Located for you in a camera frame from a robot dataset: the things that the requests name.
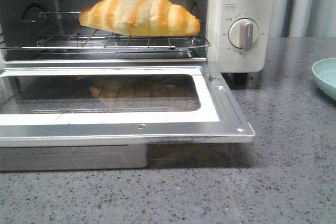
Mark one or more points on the glass oven door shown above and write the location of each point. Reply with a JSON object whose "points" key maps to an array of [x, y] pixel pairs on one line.
{"points": [[105, 104]]}

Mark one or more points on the golden croissant bread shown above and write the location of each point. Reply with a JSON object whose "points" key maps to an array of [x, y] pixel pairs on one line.
{"points": [[144, 18]]}

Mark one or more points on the silver oven door handle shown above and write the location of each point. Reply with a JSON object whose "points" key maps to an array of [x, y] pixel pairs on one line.
{"points": [[73, 157]]}

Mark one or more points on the cream white toaster oven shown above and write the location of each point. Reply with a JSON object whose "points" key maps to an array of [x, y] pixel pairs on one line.
{"points": [[215, 16]]}

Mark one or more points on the mint green plate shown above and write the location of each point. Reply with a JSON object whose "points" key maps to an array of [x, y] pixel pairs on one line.
{"points": [[324, 76]]}

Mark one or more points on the black right oven foot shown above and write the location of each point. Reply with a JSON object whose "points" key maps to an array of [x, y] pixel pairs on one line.
{"points": [[240, 79]]}

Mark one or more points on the metal wire oven rack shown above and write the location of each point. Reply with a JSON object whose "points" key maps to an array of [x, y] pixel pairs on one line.
{"points": [[58, 31]]}

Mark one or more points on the lower timer knob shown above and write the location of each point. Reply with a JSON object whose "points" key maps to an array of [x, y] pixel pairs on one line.
{"points": [[243, 33]]}

